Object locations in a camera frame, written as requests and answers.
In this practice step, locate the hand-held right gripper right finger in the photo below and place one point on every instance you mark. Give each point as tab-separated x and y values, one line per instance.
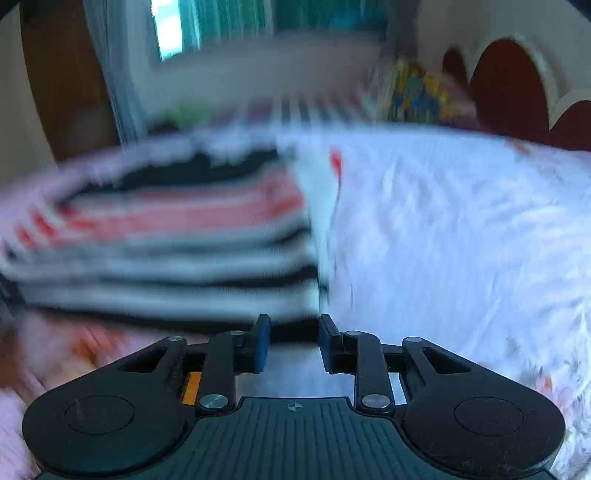
325	344

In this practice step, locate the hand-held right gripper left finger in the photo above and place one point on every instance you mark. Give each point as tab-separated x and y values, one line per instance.
263	341

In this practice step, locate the striped knit sweater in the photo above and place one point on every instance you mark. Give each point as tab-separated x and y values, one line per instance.
184	240

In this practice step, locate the bed with floral sheet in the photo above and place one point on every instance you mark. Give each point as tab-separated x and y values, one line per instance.
452	240

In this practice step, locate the striped mattress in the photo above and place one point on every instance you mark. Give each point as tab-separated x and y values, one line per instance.
314	108

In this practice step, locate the green folded garment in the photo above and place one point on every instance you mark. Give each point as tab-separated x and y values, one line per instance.
189	111

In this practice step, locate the colourful printed bag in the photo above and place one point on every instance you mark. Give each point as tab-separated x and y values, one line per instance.
418	92

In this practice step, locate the grey curtain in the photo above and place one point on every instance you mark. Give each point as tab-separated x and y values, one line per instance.
120	69

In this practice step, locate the sliding glass window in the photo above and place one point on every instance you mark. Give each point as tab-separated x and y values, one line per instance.
258	23

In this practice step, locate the red and white headboard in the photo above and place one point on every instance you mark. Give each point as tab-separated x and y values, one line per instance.
517	87

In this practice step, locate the brown wooden door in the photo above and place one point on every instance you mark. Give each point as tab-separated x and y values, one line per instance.
64	78

